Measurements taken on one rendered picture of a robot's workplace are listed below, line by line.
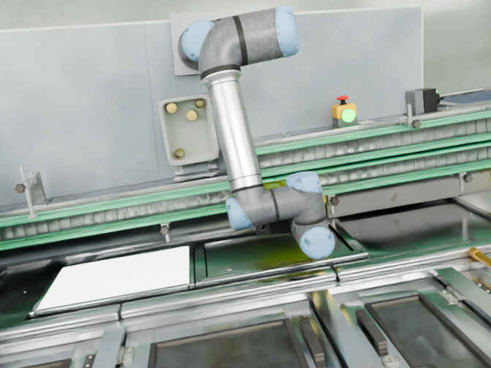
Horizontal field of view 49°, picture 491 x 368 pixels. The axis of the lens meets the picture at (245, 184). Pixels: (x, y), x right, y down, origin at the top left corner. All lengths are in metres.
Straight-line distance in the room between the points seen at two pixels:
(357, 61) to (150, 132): 0.77
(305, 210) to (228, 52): 0.39
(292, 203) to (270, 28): 0.40
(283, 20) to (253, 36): 0.08
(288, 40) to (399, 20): 0.84
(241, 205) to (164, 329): 0.36
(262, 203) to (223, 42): 0.37
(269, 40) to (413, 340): 0.71
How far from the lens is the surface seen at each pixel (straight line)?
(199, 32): 1.66
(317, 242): 1.22
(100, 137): 1.94
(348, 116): 1.88
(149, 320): 1.37
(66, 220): 1.88
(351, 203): 1.91
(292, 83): 1.94
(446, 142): 1.92
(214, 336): 1.27
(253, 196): 1.19
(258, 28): 1.26
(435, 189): 2.01
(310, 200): 1.21
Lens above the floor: 2.65
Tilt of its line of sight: 77 degrees down
